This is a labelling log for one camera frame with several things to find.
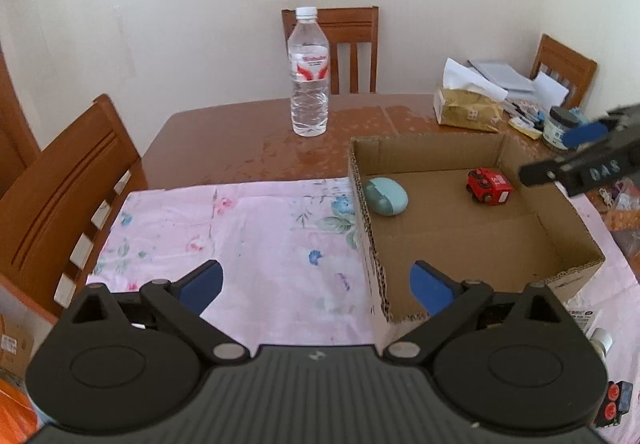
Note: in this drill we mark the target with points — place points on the red toy car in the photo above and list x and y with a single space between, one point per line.
489 186

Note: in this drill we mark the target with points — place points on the wooden chair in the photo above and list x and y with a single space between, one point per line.
567 67
357 49
65 189

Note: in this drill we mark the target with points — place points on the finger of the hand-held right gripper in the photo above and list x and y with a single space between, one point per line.
542 172
585 134

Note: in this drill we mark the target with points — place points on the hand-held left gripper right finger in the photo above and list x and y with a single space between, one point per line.
425 286

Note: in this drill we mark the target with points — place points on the clear plastic bag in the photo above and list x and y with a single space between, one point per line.
625 214

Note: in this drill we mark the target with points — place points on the teal egg-shaped case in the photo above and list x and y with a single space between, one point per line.
386 196

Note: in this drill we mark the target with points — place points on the brown cardboard box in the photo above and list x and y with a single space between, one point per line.
465 244

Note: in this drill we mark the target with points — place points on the grey paper folder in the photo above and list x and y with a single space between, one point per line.
502 74

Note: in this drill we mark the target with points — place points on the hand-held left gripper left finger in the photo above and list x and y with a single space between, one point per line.
205 283

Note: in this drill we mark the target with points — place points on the clear plastic water bottle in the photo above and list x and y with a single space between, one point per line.
309 84

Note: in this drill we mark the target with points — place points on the pink floral cloth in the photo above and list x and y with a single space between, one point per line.
240 249

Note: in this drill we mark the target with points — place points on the gold tissue box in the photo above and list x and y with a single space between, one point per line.
465 109

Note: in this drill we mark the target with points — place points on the small white bottle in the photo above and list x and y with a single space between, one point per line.
597 339

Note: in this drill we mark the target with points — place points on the dark-lidded jar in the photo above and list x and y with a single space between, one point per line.
559 127

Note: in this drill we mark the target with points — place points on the white envelope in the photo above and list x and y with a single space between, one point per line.
550 87

